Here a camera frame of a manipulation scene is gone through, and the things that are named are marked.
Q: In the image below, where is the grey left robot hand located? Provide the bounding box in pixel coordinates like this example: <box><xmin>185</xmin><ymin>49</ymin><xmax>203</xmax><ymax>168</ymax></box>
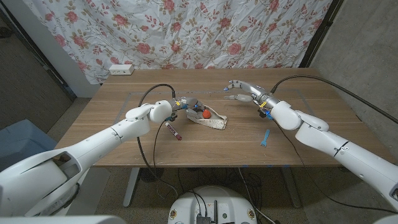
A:
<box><xmin>172</xmin><ymin>96</ymin><xmax>206</xmax><ymax>118</ymax></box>

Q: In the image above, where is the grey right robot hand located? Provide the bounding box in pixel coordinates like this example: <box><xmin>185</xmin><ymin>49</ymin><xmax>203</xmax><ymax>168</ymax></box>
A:
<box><xmin>223</xmin><ymin>80</ymin><xmax>280</xmax><ymax>108</ymax></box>

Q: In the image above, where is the cream patterned pen bag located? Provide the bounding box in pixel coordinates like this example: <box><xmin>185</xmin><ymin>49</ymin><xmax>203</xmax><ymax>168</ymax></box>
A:
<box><xmin>186</xmin><ymin>105</ymin><xmax>228</xmax><ymax>131</ymax></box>

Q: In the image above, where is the red whiteboard marker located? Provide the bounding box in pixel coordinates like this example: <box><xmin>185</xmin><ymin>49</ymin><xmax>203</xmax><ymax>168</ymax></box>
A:
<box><xmin>165</xmin><ymin>122</ymin><xmax>183</xmax><ymax>141</ymax></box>

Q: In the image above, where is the blue plastic strip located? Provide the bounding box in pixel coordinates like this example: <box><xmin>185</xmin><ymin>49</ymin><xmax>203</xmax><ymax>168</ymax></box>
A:
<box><xmin>260</xmin><ymin>129</ymin><xmax>271</xmax><ymax>147</ymax></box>

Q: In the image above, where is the white power strip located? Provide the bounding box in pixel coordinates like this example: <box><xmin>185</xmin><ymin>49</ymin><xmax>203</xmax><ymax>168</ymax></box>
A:
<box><xmin>108</xmin><ymin>63</ymin><xmax>135</xmax><ymax>76</ymax></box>

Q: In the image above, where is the floral backdrop cloth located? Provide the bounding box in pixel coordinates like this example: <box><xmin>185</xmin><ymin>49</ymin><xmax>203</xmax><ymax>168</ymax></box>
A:
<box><xmin>21</xmin><ymin>0</ymin><xmax>333</xmax><ymax>85</ymax></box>

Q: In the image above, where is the black round floor base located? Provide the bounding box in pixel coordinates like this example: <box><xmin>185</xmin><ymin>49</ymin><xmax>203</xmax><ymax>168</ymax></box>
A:
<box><xmin>139</xmin><ymin>167</ymin><xmax>165</xmax><ymax>184</ymax></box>

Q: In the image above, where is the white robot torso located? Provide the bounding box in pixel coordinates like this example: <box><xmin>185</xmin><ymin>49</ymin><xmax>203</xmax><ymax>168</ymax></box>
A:
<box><xmin>167</xmin><ymin>185</ymin><xmax>258</xmax><ymax>224</ymax></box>

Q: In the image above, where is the white table leg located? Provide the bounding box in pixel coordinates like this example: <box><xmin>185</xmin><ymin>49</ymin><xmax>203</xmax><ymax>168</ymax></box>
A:
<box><xmin>123</xmin><ymin>167</ymin><xmax>141</xmax><ymax>208</ymax></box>

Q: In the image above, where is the grey table leg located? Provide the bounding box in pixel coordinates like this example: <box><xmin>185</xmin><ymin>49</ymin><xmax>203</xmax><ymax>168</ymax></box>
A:
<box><xmin>281</xmin><ymin>166</ymin><xmax>302</xmax><ymax>208</ymax></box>

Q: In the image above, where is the white upright panel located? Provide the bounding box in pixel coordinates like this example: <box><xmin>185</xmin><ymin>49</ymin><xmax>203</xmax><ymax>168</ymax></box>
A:
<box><xmin>1</xmin><ymin>0</ymin><xmax>101</xmax><ymax>99</ymax></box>

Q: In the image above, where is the grey sneaker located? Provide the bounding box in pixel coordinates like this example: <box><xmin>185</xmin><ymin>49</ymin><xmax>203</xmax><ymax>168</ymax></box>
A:
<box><xmin>40</xmin><ymin>182</ymin><xmax>81</xmax><ymax>217</ymax></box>

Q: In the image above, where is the blue-grey bin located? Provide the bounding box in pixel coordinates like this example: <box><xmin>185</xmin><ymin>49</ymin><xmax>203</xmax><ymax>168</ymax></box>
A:
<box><xmin>0</xmin><ymin>119</ymin><xmax>58</xmax><ymax>166</ymax></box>

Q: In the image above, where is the white robot chest shell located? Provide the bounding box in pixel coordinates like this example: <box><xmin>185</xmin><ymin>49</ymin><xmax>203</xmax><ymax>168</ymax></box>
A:
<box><xmin>0</xmin><ymin>215</ymin><xmax>127</xmax><ymax>224</ymax></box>

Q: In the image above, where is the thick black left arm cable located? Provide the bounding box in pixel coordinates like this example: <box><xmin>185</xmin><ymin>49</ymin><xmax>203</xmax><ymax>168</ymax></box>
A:
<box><xmin>136</xmin><ymin>83</ymin><xmax>178</xmax><ymax>200</ymax></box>

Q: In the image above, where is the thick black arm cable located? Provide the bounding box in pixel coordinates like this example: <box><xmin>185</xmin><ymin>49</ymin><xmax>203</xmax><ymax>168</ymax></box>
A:
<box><xmin>136</xmin><ymin>83</ymin><xmax>178</xmax><ymax>200</ymax></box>
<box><xmin>270</xmin><ymin>74</ymin><xmax>398</xmax><ymax>124</ymax></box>

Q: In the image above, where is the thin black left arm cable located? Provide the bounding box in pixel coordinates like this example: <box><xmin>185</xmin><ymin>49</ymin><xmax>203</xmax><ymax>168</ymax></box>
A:
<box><xmin>152</xmin><ymin>119</ymin><xmax>178</xmax><ymax>200</ymax></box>

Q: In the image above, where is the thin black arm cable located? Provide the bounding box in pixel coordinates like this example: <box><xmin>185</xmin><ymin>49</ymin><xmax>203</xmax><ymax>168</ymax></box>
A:
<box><xmin>272</xmin><ymin>120</ymin><xmax>398</xmax><ymax>215</ymax></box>
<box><xmin>152</xmin><ymin>119</ymin><xmax>178</xmax><ymax>200</ymax></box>

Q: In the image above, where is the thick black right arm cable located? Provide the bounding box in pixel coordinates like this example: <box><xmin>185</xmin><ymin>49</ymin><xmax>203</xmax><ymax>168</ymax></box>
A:
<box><xmin>270</xmin><ymin>74</ymin><xmax>398</xmax><ymax>124</ymax></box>

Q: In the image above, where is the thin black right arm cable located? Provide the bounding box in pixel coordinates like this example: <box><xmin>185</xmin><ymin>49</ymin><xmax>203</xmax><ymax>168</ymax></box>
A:
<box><xmin>272</xmin><ymin>120</ymin><xmax>398</xmax><ymax>215</ymax></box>

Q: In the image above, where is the black backdrop post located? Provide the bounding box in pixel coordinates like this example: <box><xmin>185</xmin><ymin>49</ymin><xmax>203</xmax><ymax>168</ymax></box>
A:
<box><xmin>298</xmin><ymin>0</ymin><xmax>345</xmax><ymax>68</ymax></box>

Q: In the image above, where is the white floor cable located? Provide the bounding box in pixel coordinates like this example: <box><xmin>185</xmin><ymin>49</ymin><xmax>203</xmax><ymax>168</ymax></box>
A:
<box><xmin>238</xmin><ymin>167</ymin><xmax>276</xmax><ymax>224</ymax></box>

